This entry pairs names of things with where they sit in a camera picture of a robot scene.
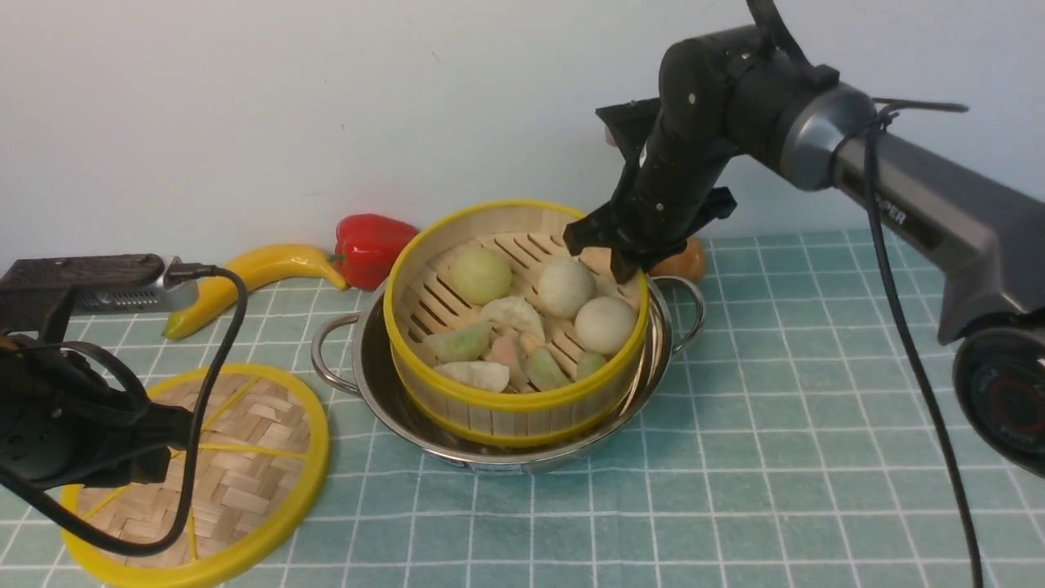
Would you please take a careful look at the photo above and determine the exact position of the pale green round bun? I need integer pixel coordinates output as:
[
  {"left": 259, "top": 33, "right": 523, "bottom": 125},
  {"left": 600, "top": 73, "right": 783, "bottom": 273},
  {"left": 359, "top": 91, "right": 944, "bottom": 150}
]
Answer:
[{"left": 448, "top": 248, "right": 513, "bottom": 305}]

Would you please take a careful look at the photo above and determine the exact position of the white dumpling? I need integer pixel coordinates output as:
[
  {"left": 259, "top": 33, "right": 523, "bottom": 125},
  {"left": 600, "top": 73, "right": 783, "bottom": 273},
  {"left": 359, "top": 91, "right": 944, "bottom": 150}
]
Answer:
[
  {"left": 434, "top": 361, "right": 511, "bottom": 394},
  {"left": 480, "top": 296, "right": 545, "bottom": 343}
]

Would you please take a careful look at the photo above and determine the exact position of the white round bun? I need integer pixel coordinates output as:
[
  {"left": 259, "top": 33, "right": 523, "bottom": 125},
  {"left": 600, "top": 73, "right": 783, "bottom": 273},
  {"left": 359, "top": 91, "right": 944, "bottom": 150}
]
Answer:
[
  {"left": 536, "top": 256, "right": 596, "bottom": 320},
  {"left": 574, "top": 296, "right": 638, "bottom": 356}
]

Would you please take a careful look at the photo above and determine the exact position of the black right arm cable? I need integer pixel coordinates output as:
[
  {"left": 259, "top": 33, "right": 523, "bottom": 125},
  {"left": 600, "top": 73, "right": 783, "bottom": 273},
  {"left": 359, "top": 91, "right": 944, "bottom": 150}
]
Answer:
[{"left": 862, "top": 98, "right": 985, "bottom": 588}]

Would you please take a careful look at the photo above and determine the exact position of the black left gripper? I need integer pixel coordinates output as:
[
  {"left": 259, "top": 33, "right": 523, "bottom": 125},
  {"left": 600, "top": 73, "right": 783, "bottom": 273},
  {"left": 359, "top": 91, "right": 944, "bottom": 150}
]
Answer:
[{"left": 1, "top": 335, "right": 193, "bottom": 490}]

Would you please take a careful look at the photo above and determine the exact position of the white dumpling front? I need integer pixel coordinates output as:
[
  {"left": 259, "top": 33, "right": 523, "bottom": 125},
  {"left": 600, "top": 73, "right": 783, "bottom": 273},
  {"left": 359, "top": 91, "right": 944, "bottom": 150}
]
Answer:
[{"left": 434, "top": 361, "right": 511, "bottom": 394}]

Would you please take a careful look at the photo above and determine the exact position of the stainless steel pot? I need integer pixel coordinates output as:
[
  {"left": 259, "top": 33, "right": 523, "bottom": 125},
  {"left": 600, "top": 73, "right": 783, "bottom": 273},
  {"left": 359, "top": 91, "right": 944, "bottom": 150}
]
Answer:
[{"left": 310, "top": 276, "right": 709, "bottom": 475}]

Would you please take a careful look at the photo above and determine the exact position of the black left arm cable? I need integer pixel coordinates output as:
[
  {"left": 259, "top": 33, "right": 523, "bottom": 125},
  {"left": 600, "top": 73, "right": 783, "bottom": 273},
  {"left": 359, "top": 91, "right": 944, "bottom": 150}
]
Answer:
[{"left": 0, "top": 263, "right": 249, "bottom": 558}]

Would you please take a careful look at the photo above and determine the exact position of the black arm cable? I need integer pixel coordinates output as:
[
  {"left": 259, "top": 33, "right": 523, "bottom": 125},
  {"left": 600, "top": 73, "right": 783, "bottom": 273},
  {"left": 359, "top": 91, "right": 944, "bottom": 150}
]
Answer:
[
  {"left": 862, "top": 98, "right": 985, "bottom": 588},
  {"left": 0, "top": 263, "right": 249, "bottom": 558}
]

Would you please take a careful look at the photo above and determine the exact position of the small green dumpling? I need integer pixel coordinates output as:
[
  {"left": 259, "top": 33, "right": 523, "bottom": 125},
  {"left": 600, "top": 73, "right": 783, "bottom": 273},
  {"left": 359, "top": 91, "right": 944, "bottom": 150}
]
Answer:
[{"left": 574, "top": 351, "right": 607, "bottom": 382}]

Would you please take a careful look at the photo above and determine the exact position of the green dumpling front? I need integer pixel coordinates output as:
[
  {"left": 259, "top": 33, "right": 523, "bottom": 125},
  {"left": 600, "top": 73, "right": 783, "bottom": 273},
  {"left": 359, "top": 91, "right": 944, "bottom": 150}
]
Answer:
[{"left": 525, "top": 345, "right": 571, "bottom": 392}]

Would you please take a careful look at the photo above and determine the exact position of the red bell pepper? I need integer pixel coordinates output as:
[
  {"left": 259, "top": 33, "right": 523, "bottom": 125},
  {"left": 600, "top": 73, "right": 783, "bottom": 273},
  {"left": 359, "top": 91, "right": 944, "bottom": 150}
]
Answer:
[{"left": 330, "top": 213, "right": 419, "bottom": 291}]

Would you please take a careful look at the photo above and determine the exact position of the yellow rimmed bamboo steamer basket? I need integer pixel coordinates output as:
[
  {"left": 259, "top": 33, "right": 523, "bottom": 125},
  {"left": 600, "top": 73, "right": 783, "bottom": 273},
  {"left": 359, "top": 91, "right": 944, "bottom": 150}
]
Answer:
[{"left": 382, "top": 198, "right": 651, "bottom": 448}]

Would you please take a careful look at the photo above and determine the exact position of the brown potato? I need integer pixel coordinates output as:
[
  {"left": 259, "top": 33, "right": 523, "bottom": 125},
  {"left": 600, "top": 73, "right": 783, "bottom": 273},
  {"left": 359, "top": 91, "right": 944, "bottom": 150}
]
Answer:
[{"left": 648, "top": 237, "right": 709, "bottom": 283}]

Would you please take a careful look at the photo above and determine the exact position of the green checkered tablecloth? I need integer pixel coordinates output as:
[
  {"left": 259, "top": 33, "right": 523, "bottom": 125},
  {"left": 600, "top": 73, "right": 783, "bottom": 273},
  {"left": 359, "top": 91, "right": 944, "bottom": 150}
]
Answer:
[{"left": 0, "top": 229, "right": 1045, "bottom": 588}]

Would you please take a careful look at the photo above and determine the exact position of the yellow banana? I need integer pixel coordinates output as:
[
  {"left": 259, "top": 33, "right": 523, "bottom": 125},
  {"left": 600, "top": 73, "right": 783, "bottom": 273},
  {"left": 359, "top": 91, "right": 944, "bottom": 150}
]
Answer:
[{"left": 162, "top": 244, "right": 349, "bottom": 340}]

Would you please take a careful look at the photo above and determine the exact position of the woven bamboo steamer lid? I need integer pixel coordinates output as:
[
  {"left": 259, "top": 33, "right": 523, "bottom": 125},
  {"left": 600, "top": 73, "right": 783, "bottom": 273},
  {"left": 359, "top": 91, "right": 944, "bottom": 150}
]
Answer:
[{"left": 60, "top": 363, "right": 330, "bottom": 587}]

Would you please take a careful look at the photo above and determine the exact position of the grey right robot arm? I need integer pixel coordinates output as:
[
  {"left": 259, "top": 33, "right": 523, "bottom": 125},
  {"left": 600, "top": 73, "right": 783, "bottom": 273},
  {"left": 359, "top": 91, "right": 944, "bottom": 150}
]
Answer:
[{"left": 563, "top": 25, "right": 1044, "bottom": 475}]

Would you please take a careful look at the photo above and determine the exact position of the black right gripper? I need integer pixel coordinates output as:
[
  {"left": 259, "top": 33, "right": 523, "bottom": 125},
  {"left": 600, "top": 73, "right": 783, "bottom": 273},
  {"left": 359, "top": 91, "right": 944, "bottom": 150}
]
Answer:
[{"left": 563, "top": 122, "right": 736, "bottom": 284}]

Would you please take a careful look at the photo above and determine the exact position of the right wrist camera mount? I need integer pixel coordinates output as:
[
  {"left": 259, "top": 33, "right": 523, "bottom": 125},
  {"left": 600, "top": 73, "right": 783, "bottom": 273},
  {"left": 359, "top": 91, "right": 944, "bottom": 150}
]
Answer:
[{"left": 596, "top": 97, "right": 661, "bottom": 163}]

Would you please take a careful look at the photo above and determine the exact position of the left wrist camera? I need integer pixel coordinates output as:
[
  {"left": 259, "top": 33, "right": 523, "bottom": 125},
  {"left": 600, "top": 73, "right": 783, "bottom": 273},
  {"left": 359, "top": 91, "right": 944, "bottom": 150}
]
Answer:
[{"left": 2, "top": 253, "right": 199, "bottom": 315}]

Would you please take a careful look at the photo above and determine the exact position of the pink dumpling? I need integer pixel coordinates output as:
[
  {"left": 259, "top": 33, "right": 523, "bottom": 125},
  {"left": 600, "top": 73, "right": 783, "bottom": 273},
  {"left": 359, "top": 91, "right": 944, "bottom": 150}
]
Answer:
[{"left": 490, "top": 332, "right": 527, "bottom": 390}]

